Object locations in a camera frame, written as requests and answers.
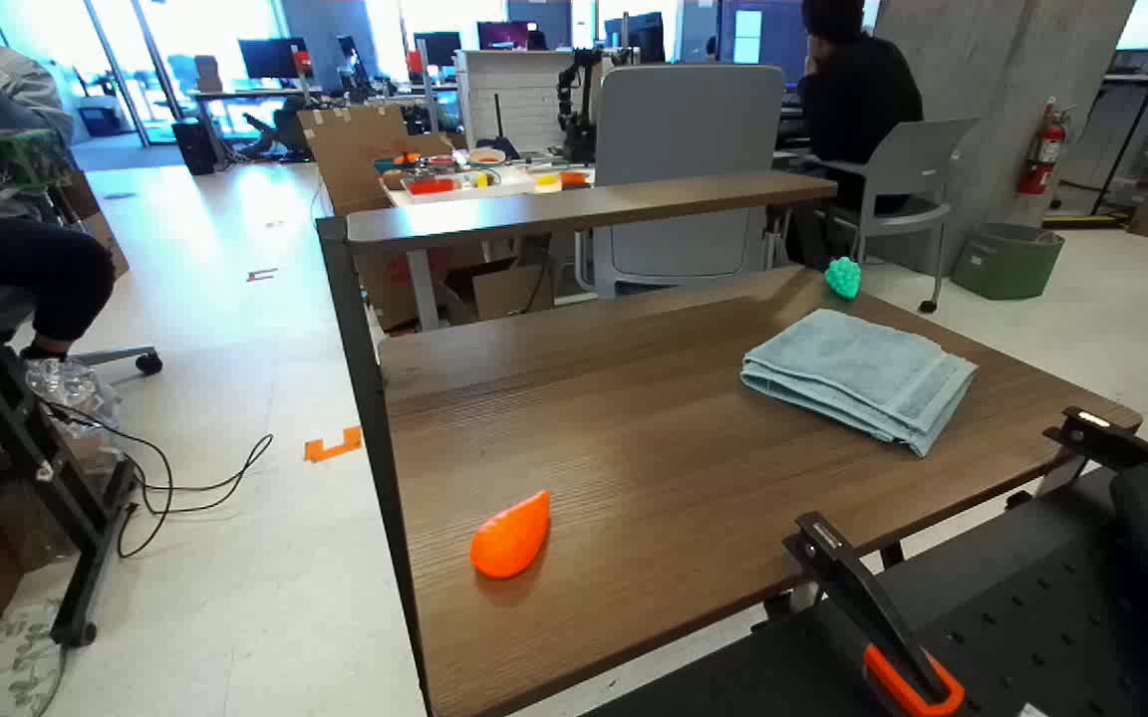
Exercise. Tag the tray of colourful items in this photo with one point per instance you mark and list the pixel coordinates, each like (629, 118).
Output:
(482, 175)

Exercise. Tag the cardboard box under table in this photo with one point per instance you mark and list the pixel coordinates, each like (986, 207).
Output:
(508, 289)

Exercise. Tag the grey office chair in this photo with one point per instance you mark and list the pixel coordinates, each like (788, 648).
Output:
(913, 163)

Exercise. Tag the red fire extinguisher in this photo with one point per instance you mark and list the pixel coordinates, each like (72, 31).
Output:
(1044, 153)

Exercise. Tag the black desk device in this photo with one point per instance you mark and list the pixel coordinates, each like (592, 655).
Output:
(579, 104)

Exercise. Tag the orange plastic teardrop object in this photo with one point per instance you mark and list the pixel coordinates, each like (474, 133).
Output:
(513, 540)

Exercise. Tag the black metal stand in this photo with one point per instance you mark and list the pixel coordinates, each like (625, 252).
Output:
(39, 461)

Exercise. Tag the seated person in dark trousers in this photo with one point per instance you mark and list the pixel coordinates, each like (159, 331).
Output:
(19, 259)

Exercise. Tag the brown cardboard sheet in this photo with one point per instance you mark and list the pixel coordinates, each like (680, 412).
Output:
(355, 153)

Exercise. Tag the green bin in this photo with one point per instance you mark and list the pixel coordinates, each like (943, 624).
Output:
(1008, 259)

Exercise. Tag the white shoe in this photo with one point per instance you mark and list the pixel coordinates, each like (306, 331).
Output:
(71, 386)

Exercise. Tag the dark computer monitor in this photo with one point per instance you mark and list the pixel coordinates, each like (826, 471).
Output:
(436, 48)
(513, 35)
(640, 36)
(268, 57)

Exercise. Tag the black slanted pole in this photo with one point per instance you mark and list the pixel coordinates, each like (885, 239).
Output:
(1139, 112)

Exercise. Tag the white board panel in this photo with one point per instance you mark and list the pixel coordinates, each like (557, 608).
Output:
(515, 93)

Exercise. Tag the wooden side table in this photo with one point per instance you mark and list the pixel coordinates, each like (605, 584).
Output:
(576, 207)

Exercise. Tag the black perforated base board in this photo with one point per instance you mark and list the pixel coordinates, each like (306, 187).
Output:
(1054, 624)

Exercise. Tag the black table clamp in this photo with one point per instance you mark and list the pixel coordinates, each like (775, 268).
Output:
(1097, 434)

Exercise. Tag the person in black hoodie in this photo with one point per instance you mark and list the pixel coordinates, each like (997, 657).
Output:
(858, 93)

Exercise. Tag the light blue towel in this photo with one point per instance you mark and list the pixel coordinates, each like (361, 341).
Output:
(858, 381)

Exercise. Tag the teal bumpy plastic object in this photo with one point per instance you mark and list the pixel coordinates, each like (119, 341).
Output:
(842, 280)

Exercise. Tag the office chair base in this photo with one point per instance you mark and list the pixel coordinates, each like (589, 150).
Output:
(119, 355)

